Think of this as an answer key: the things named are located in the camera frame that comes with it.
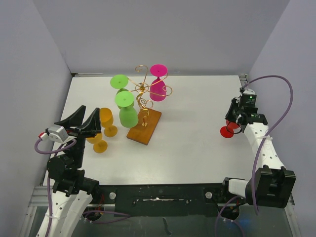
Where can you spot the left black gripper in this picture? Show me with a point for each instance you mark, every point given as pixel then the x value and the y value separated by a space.
pixel 89 128

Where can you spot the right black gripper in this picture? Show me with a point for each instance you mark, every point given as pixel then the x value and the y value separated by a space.
pixel 235 103

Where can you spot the red wine glass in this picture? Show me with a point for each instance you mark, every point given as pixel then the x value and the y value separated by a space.
pixel 230 129

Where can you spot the orange wine glass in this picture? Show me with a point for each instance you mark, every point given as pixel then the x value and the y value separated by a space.
pixel 99 145
pixel 107 120

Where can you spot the orange wine glass front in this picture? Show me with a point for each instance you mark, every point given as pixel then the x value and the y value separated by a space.
pixel 99 145

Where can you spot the green wine glass front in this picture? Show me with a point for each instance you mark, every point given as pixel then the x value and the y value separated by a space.
pixel 127 115

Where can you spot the green wine glass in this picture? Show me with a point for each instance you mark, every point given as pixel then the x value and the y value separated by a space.
pixel 127 115
pixel 119 82

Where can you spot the magenta wine glass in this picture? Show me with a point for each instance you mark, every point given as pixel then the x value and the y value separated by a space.
pixel 157 91

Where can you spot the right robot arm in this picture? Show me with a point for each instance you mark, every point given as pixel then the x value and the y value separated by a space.
pixel 273 183

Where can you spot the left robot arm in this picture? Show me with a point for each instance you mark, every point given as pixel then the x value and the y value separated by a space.
pixel 71 191

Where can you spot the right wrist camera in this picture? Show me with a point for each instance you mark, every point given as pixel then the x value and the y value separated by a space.
pixel 247 91

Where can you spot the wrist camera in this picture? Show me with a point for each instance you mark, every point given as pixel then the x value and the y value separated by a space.
pixel 55 133
pixel 247 91

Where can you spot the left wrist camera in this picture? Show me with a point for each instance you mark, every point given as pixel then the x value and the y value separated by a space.
pixel 55 133

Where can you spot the gold wire wine glass rack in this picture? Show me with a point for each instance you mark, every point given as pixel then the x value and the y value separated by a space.
pixel 148 117

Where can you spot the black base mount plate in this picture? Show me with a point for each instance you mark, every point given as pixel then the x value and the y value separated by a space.
pixel 170 200

